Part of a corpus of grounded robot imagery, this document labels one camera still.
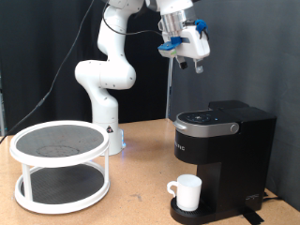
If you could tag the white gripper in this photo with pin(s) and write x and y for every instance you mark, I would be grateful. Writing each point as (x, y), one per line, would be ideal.
(195, 43)

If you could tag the black Keurig coffee machine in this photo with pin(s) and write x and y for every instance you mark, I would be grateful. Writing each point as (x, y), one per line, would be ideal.
(231, 156)

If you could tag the white ceramic mug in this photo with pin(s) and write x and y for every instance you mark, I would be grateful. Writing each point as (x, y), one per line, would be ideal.
(187, 192)

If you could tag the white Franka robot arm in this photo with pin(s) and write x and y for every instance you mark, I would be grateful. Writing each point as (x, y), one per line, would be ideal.
(109, 72)

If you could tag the white two-tier turntable stand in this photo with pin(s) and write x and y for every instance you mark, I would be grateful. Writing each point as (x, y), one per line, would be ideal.
(59, 159)

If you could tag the black tape strip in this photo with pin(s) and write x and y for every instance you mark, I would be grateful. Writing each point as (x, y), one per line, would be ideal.
(252, 216)

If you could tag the black curtain backdrop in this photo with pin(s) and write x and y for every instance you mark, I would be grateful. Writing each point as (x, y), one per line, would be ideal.
(25, 47)

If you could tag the blue mounted wrist camera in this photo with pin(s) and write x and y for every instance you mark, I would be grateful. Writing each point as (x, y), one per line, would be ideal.
(170, 47)

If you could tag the grey metal frame pole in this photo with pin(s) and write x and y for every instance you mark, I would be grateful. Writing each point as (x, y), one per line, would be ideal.
(170, 87)

